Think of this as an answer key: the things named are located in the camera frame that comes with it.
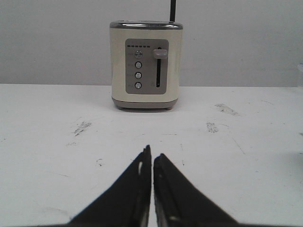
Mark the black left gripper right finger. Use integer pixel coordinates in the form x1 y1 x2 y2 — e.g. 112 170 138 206
153 154 239 227

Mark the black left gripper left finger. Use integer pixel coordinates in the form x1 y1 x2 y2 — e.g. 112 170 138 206
67 145 152 227

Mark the cream and chrome toaster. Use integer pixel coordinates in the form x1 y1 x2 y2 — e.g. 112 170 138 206
109 20 183 109

